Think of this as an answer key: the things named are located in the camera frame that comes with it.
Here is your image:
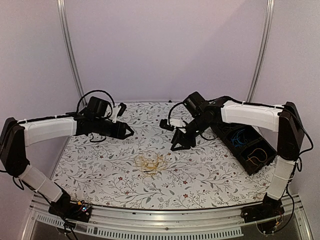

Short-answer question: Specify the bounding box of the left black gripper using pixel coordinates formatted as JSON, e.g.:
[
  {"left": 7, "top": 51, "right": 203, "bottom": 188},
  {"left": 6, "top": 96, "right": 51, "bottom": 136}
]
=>
[{"left": 93, "top": 117, "right": 135, "bottom": 140}]

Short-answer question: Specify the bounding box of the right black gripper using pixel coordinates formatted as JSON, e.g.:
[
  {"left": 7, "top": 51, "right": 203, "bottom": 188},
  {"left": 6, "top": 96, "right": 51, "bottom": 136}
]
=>
[{"left": 171, "top": 115, "right": 214, "bottom": 151}]

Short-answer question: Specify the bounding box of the yellow cable bundle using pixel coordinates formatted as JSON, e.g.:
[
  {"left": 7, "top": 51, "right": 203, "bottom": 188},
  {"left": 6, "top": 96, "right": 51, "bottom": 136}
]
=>
[{"left": 133, "top": 152, "right": 171, "bottom": 178}]

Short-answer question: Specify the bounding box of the blue cable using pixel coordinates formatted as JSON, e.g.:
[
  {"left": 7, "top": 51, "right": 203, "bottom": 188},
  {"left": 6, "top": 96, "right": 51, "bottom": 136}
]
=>
[
  {"left": 229, "top": 131, "right": 243, "bottom": 151},
  {"left": 231, "top": 127, "right": 251, "bottom": 150}
]

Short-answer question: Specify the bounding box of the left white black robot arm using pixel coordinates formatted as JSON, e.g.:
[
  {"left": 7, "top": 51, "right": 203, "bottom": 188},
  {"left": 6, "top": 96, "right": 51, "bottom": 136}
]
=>
[{"left": 0, "top": 96, "right": 134, "bottom": 217}]

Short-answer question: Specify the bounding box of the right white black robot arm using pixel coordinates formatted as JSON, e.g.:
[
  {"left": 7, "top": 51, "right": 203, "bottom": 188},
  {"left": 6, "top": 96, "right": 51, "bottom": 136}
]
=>
[{"left": 165, "top": 91, "right": 306, "bottom": 218}]

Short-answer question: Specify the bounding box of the floral patterned table mat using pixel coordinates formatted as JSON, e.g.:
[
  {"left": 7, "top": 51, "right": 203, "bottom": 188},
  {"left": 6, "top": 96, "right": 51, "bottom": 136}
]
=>
[{"left": 52, "top": 102, "right": 276, "bottom": 210}]

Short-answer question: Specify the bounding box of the black three-compartment tray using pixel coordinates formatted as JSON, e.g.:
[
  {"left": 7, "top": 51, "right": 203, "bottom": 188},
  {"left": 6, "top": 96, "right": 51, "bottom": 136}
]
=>
[{"left": 211, "top": 122, "right": 277, "bottom": 176}]

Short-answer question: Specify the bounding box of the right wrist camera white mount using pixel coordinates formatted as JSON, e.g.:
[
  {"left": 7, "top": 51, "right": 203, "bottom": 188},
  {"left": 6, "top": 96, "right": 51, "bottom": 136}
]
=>
[{"left": 159, "top": 118, "right": 187, "bottom": 131}]

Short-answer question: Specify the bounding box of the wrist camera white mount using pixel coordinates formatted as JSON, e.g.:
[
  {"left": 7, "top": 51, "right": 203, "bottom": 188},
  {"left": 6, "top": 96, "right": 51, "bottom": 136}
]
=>
[
  {"left": 159, "top": 118, "right": 187, "bottom": 131},
  {"left": 110, "top": 102, "right": 127, "bottom": 123}
]

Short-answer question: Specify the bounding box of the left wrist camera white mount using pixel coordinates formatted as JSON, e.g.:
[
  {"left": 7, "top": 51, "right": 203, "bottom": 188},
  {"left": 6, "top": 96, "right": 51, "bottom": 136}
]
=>
[{"left": 110, "top": 102, "right": 127, "bottom": 123}]

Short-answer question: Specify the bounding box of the right arm black sleeved cable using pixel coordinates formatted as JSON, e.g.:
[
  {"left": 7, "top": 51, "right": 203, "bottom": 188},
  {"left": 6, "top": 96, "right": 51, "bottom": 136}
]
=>
[{"left": 168, "top": 101, "right": 185, "bottom": 125}]

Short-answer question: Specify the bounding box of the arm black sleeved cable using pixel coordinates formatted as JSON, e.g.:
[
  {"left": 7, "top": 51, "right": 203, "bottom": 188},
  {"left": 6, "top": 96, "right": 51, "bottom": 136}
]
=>
[
  {"left": 168, "top": 101, "right": 185, "bottom": 125},
  {"left": 76, "top": 90, "right": 116, "bottom": 113}
]

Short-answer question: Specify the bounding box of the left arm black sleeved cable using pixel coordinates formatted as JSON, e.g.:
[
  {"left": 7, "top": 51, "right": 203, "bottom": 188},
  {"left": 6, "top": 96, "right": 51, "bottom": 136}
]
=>
[{"left": 76, "top": 90, "right": 116, "bottom": 113}]

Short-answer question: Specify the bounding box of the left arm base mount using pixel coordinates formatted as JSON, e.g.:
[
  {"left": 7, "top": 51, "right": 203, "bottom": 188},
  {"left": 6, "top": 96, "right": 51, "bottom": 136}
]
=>
[{"left": 48, "top": 192, "right": 92, "bottom": 223}]

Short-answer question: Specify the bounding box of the aluminium front rail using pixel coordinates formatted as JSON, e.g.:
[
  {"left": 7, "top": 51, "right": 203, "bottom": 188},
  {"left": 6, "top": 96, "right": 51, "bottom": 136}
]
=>
[{"left": 22, "top": 194, "right": 315, "bottom": 240}]

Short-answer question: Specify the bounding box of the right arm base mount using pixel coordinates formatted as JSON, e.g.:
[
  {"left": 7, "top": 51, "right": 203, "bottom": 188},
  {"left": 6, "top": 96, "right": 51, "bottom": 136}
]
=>
[{"left": 240, "top": 201, "right": 285, "bottom": 235}]

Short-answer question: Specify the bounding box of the left aluminium frame post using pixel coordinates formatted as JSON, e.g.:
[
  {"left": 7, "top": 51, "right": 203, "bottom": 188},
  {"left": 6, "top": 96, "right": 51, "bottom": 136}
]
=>
[{"left": 56, "top": 0, "right": 85, "bottom": 99}]

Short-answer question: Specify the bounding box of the aluminium frame post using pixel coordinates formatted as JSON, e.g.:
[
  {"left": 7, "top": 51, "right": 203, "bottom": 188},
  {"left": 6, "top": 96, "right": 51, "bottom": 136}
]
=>
[
  {"left": 246, "top": 0, "right": 275, "bottom": 102},
  {"left": 56, "top": 0, "right": 85, "bottom": 99}
]

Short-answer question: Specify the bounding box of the right aluminium frame post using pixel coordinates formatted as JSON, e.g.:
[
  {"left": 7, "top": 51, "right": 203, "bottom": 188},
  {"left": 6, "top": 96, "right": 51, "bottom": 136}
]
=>
[{"left": 246, "top": 0, "right": 275, "bottom": 102}]

